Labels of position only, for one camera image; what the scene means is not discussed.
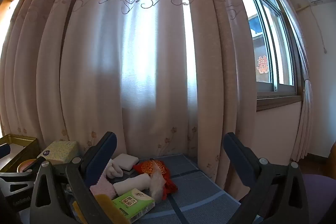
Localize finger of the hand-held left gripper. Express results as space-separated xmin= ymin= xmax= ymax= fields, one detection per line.
xmin=17 ymin=156 xmax=47 ymax=175
xmin=0 ymin=144 xmax=11 ymax=160

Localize white towel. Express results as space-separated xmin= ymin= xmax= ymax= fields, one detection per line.
xmin=113 ymin=174 xmax=152 ymax=194

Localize purple chair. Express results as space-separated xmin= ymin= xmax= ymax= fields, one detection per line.
xmin=262 ymin=174 xmax=336 ymax=224

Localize blue checked tablecloth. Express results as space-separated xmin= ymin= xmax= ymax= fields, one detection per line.
xmin=18 ymin=153 xmax=263 ymax=224

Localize green tissue pack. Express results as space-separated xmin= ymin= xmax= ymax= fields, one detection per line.
xmin=112 ymin=188 xmax=156 ymax=220

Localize yellow sponge cloth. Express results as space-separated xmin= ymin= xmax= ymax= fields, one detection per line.
xmin=94 ymin=194 xmax=124 ymax=224

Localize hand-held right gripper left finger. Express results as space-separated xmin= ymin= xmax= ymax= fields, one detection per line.
xmin=29 ymin=132 xmax=117 ymax=224

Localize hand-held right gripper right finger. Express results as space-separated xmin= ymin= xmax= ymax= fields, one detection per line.
xmin=223 ymin=132 xmax=310 ymax=224

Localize plastic bag of cotton swabs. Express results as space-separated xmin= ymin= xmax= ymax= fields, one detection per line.
xmin=149 ymin=161 xmax=166 ymax=199

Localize wooden furniture piece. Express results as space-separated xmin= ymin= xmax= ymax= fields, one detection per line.
xmin=328 ymin=142 xmax=336 ymax=161

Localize thin wall cord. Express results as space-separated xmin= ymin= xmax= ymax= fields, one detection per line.
xmin=311 ymin=2 xmax=327 ymax=54

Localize white gloves with pink cuffs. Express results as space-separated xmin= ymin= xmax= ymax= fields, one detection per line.
xmin=91 ymin=158 xmax=125 ymax=195

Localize red paper-cut window decoration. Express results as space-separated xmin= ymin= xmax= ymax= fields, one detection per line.
xmin=257 ymin=56 xmax=269 ymax=74

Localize floral embroidered curtain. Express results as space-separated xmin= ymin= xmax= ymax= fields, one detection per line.
xmin=0 ymin=0 xmax=258 ymax=191

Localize gold tin box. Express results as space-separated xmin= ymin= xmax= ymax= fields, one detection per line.
xmin=0 ymin=134 xmax=41 ymax=174

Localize red embroidered pouch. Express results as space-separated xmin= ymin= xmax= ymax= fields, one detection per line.
xmin=133 ymin=158 xmax=177 ymax=201

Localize yellow floral tissue box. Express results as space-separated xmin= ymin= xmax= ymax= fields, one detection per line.
xmin=37 ymin=140 xmax=80 ymax=165

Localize sliding window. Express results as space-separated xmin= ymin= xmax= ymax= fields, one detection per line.
xmin=218 ymin=0 xmax=303 ymax=112

